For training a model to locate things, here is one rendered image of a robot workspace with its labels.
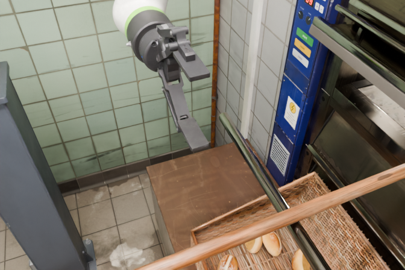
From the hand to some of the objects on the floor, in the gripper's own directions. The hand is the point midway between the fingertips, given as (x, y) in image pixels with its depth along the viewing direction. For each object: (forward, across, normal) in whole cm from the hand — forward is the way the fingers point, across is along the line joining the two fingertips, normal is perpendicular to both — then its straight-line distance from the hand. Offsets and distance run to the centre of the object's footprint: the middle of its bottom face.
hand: (197, 111), depth 52 cm
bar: (+32, +149, -5) cm, 152 cm away
